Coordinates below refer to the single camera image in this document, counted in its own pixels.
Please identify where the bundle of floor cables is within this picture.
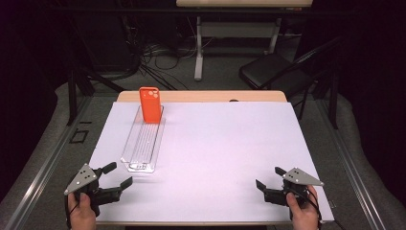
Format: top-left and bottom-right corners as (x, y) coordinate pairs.
(127, 41), (199, 91)

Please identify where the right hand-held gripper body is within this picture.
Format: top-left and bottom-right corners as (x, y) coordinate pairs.
(263, 167), (325, 207)

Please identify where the person's right hand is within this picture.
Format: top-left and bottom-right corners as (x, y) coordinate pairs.
(285, 185), (320, 230)

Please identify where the metal floor rail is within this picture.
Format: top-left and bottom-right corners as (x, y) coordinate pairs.
(314, 97), (389, 230)
(0, 95), (94, 230)

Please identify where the black folding chair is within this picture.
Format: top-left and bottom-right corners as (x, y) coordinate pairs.
(238, 36), (344, 121)

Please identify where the black metal stand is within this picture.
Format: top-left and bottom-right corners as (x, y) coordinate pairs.
(65, 63), (125, 127)

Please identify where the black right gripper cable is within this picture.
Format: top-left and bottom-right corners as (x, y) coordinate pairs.
(305, 188), (346, 230)

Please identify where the orange phone case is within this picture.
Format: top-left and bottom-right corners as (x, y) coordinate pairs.
(138, 86), (163, 125)

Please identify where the person's left hand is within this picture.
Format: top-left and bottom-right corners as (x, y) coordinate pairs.
(67, 192), (97, 230)

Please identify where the black square floor frame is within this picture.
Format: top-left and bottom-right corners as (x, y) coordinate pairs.
(69, 128), (90, 144)

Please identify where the clear plastic storage bin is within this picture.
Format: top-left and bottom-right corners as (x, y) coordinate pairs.
(120, 104), (167, 174)

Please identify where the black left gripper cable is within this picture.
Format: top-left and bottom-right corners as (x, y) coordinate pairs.
(64, 195), (79, 229)

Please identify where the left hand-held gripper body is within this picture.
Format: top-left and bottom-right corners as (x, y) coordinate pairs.
(63, 163), (124, 218)

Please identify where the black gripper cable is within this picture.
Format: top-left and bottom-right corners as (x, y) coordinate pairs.
(305, 188), (346, 230)
(64, 195), (79, 229)

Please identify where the white-framed desk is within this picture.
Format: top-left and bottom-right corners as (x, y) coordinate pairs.
(175, 0), (314, 81)

